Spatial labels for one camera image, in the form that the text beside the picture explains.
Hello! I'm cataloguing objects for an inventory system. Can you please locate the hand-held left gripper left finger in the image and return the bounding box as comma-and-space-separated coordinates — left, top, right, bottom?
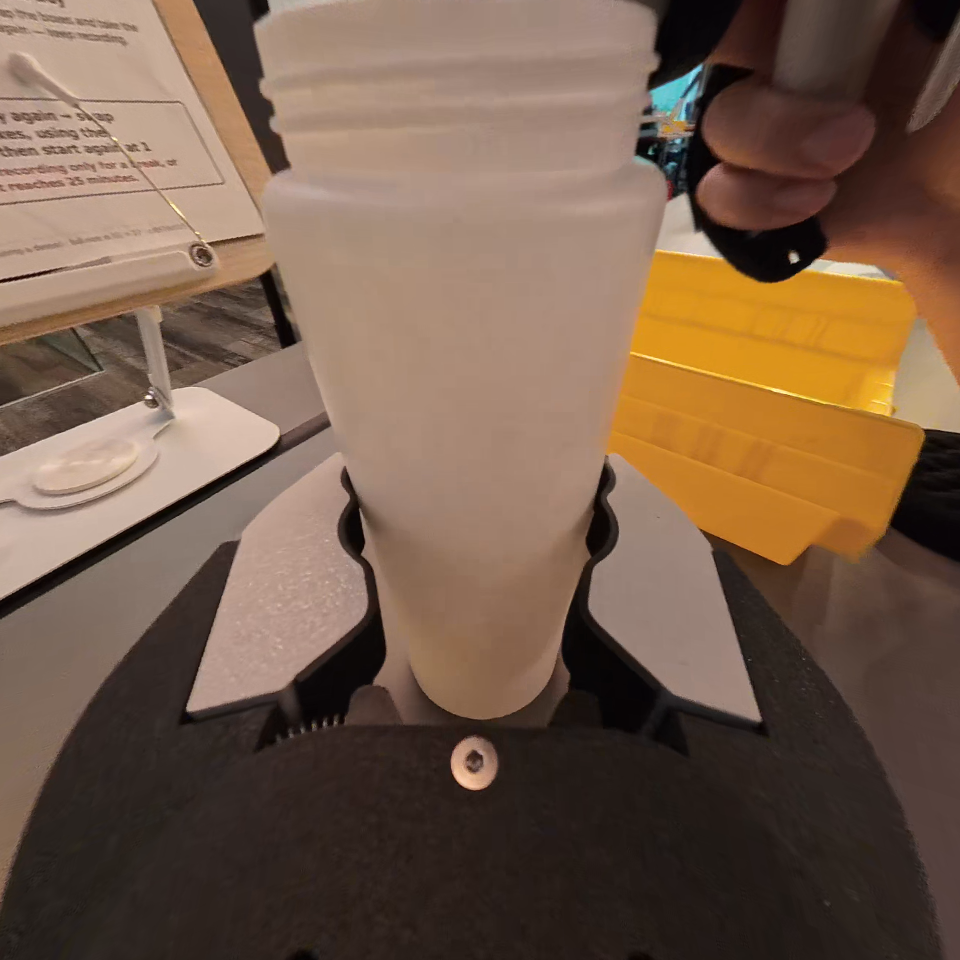
183, 465, 387, 727

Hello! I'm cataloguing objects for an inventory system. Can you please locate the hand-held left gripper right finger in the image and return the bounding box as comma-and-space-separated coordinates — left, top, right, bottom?
562, 453, 766, 735

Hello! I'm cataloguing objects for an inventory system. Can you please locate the yellow plastic bin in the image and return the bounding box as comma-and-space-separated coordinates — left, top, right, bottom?
607, 249, 927, 567

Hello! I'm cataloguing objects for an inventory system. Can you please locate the white plastic bottle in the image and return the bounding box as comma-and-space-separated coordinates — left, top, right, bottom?
253, 0, 669, 720

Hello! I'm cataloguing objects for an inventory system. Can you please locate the round white disc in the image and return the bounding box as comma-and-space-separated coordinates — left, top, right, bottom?
32, 437, 141, 496

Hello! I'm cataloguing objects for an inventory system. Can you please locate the black round mat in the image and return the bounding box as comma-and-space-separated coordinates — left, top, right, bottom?
891, 429, 960, 565

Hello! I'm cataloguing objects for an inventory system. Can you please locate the instruction sheet on stand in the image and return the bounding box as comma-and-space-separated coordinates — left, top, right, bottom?
0, 0, 275, 348

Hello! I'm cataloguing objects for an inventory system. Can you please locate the metal stand bracket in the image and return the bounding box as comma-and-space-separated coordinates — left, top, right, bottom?
133, 306, 177, 421

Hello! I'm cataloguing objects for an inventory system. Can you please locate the thin gold cord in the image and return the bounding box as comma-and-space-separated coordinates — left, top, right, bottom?
67, 93, 211, 256

